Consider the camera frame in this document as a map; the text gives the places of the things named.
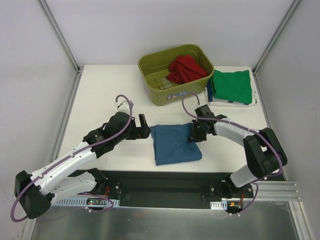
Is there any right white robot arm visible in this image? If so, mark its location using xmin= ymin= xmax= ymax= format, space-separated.
xmin=189 ymin=104 xmax=288 ymax=199

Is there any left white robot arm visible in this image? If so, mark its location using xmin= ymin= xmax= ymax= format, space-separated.
xmin=14 ymin=111 xmax=151 ymax=219

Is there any folded dark blue t shirt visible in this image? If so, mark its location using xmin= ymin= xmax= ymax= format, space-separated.
xmin=204 ymin=81 xmax=256 ymax=107

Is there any folded green t shirt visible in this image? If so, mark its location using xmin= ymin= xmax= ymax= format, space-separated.
xmin=210 ymin=70 xmax=253 ymax=105

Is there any olive green plastic basket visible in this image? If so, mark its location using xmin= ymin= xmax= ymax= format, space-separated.
xmin=138 ymin=44 xmax=215 ymax=106

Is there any red t shirt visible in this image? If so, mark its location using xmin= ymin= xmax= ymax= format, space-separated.
xmin=166 ymin=54 xmax=209 ymax=84

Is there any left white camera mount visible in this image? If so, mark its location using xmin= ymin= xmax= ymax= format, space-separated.
xmin=115 ymin=100 xmax=130 ymax=112

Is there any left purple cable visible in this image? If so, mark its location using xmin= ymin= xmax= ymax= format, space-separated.
xmin=10 ymin=94 xmax=133 ymax=223

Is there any purple cable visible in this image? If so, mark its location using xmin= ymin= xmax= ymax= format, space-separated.
xmin=10 ymin=94 xmax=133 ymax=223
xmin=181 ymin=92 xmax=285 ymax=213

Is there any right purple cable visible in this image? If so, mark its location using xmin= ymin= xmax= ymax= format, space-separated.
xmin=181 ymin=92 xmax=285 ymax=213

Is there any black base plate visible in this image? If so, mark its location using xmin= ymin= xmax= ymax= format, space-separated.
xmin=82 ymin=170 xmax=253 ymax=208

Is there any left aluminium frame post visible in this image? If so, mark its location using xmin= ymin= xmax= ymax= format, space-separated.
xmin=37 ymin=0 xmax=82 ymax=74

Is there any aluminium frame post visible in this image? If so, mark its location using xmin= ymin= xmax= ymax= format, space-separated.
xmin=252 ymin=0 xmax=302 ymax=76
xmin=37 ymin=0 xmax=82 ymax=74

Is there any right aluminium frame post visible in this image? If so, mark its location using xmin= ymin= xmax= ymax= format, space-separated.
xmin=252 ymin=0 xmax=302 ymax=76

